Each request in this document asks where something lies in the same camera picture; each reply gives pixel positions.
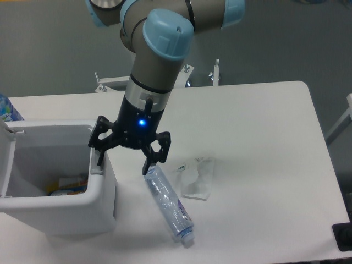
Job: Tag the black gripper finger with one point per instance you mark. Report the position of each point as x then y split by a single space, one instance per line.
103 125
153 157

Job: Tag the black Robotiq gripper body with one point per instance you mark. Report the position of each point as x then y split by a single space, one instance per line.
134 127

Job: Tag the white push-lid trash can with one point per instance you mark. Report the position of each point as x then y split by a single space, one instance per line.
50 179

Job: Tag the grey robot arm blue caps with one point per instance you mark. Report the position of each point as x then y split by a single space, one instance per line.
159 34

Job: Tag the trash inside the can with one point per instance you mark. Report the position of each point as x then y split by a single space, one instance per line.
68 186

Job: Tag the crumpled clear plastic bag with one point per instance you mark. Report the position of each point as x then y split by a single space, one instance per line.
196 178

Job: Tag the clear plastic water bottle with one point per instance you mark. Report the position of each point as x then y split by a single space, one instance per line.
170 205

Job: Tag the blue labelled bottle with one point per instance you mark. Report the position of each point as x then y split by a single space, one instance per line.
8 112

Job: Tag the black clamp at table corner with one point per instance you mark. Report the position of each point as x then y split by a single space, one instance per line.
342 234

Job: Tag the white pedestal base frame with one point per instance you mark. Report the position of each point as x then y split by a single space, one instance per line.
185 79

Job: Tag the white frame at right edge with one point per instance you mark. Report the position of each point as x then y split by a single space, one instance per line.
340 125

